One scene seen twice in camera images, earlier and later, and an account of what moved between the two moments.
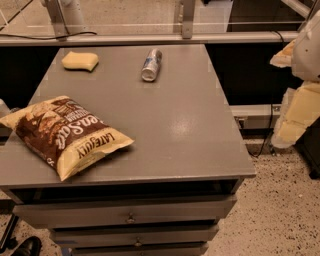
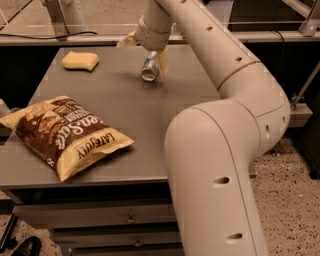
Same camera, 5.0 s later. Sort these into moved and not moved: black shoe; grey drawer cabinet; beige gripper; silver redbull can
Moved: beige gripper
Not moved: grey drawer cabinet; black shoe; silver redbull can
